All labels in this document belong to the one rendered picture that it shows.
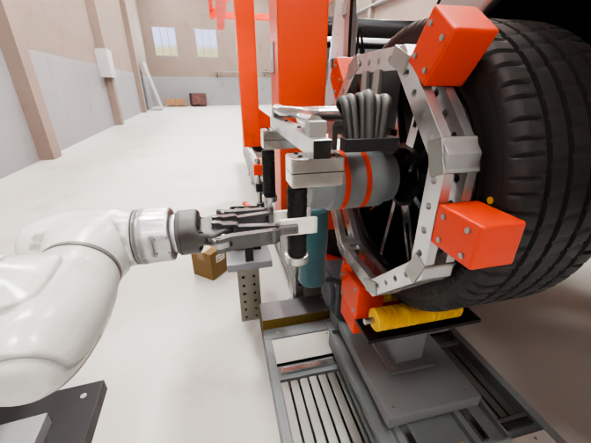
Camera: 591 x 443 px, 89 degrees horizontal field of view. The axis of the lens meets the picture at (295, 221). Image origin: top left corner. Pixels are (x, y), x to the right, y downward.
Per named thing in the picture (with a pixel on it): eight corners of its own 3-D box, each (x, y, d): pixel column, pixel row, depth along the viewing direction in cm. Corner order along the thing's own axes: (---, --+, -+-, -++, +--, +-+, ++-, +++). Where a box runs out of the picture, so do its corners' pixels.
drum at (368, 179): (397, 213, 71) (407, 153, 65) (311, 221, 66) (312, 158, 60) (371, 194, 83) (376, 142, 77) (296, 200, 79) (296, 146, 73)
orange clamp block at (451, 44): (463, 87, 50) (501, 30, 42) (420, 87, 48) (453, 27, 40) (444, 62, 53) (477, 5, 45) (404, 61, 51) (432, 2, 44)
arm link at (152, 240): (139, 276, 46) (179, 271, 48) (125, 222, 43) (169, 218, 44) (150, 248, 54) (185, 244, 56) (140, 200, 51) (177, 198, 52)
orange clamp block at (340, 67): (369, 81, 80) (361, 56, 83) (341, 81, 78) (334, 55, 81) (360, 100, 86) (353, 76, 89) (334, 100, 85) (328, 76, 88)
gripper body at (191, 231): (182, 241, 55) (233, 236, 57) (177, 265, 47) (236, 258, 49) (175, 203, 52) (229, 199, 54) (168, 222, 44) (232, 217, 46)
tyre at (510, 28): (709, -56, 39) (410, 60, 100) (565, -77, 34) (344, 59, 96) (582, 361, 58) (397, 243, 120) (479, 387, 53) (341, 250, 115)
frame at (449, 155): (435, 341, 61) (517, 27, 39) (406, 347, 60) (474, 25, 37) (339, 228, 109) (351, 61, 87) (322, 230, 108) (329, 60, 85)
